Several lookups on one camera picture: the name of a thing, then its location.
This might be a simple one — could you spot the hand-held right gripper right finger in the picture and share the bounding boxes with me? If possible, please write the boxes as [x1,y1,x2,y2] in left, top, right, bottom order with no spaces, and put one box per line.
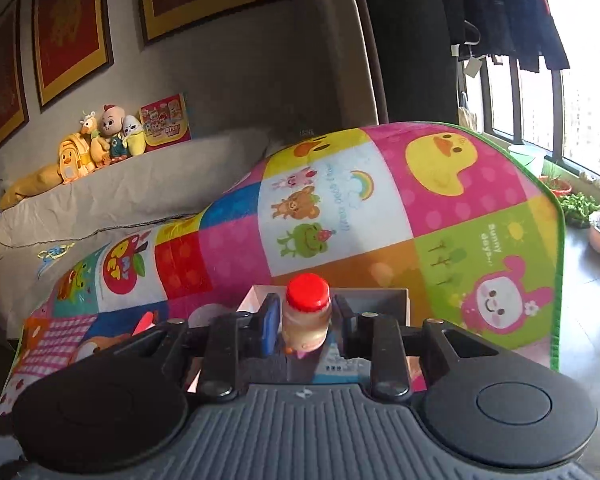
[332,295,486,400]

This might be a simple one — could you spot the pink cardboard box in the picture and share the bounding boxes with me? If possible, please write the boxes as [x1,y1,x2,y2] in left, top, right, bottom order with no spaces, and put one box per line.
[185,285,428,396]

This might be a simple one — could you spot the green basin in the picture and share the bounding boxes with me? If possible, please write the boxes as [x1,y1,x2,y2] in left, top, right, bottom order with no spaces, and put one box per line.
[507,144,546,178]

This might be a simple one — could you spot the white banana plush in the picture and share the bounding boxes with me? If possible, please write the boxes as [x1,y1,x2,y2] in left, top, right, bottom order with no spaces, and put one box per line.
[122,115,147,157]

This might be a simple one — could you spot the red plant pot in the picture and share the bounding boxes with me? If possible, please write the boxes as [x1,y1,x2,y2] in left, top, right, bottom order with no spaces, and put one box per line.
[542,160,574,198]

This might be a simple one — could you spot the yellow goose plush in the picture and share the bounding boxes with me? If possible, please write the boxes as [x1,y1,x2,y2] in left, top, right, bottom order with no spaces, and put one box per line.
[79,110,112,168]

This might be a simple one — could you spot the small red cap bottle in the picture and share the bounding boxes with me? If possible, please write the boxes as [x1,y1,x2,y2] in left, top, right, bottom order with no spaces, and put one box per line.
[280,273,332,358]

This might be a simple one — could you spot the red picture card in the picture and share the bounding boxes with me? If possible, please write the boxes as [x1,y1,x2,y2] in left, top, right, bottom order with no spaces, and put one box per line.
[139,94,192,153]

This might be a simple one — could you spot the yellow duck backpack plush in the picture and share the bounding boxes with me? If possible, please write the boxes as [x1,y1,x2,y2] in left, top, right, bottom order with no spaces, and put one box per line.
[57,135,98,183]

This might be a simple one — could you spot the red white foam stick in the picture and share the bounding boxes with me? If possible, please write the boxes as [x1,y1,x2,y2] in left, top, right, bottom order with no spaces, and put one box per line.
[131,310,160,337]

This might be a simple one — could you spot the grey curtain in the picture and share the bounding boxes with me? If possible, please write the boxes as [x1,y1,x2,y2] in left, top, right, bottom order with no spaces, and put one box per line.
[345,0,388,128]

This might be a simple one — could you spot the dark curtain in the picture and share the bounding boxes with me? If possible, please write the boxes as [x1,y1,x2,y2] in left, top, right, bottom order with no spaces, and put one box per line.
[357,0,461,126]

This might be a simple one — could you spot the window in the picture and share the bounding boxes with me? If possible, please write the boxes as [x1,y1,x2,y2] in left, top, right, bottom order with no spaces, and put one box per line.
[480,55,600,192]

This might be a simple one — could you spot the long yellow plush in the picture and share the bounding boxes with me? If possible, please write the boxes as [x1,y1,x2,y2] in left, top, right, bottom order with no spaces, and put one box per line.
[0,165,63,211]

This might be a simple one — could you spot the grey plush toy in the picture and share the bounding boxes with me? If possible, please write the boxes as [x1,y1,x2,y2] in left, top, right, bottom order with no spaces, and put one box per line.
[235,350,293,386]

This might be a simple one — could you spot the blue white plastic bag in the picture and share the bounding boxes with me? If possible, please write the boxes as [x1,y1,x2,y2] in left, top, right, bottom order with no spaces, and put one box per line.
[312,342,373,386]

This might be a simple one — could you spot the hanging dark clothes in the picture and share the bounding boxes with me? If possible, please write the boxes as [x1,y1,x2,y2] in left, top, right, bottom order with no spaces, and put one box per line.
[432,0,573,73]

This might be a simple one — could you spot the hanging white bag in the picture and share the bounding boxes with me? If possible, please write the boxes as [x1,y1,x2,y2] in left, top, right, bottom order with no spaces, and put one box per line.
[459,91,481,132]

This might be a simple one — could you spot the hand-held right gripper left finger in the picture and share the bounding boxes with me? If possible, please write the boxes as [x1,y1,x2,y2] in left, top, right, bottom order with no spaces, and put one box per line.
[145,294,283,401]

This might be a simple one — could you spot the baby doll plush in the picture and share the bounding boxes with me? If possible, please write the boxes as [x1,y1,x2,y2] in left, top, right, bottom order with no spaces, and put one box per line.
[97,104,131,161]

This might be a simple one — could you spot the green plant tray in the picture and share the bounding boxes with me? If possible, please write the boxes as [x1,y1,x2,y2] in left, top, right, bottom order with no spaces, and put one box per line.
[557,192,600,228]

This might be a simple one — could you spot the colourful cartoon play mat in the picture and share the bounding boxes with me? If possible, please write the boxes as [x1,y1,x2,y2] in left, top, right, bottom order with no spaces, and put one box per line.
[0,121,566,421]

